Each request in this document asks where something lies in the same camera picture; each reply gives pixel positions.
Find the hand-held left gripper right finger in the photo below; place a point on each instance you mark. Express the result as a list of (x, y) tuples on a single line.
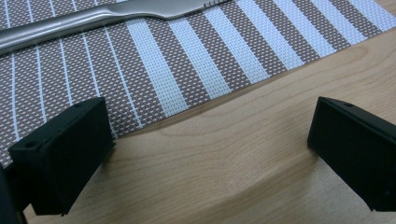
[(358, 149)]

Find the stainless steel table knife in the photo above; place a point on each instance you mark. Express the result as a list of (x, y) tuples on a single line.
[(77, 21)]

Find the striped woven placemat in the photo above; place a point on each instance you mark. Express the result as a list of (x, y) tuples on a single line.
[(186, 62)]

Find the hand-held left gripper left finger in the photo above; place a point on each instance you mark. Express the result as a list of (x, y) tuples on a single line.
[(62, 158)]

